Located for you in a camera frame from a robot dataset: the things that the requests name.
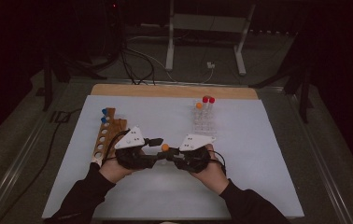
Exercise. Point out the clear plastic test tube rack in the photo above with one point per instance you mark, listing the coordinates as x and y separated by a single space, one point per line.
204 126

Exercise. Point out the white plug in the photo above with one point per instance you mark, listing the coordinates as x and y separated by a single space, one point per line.
210 65

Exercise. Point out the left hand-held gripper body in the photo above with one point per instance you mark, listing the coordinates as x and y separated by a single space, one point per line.
131 157

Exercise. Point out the grey metal stand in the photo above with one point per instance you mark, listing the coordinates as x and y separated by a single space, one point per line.
208 22

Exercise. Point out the black tripod stand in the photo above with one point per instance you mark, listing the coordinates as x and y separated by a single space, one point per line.
48 81
303 93

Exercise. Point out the blue capped test tube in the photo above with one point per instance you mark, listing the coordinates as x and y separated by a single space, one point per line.
104 111
103 119

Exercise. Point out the red capped test tube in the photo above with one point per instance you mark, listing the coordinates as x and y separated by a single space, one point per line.
211 100
205 99

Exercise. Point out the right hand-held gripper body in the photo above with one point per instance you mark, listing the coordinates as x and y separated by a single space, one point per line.
193 158

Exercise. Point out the white board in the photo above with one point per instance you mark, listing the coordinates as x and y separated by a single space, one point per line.
165 193

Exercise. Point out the person's right hand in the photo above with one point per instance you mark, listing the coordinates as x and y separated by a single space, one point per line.
215 179

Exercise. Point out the wooden test tube rack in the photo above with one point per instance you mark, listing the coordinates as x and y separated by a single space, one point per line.
116 124

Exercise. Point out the person's left hand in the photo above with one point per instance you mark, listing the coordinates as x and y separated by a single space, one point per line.
112 171

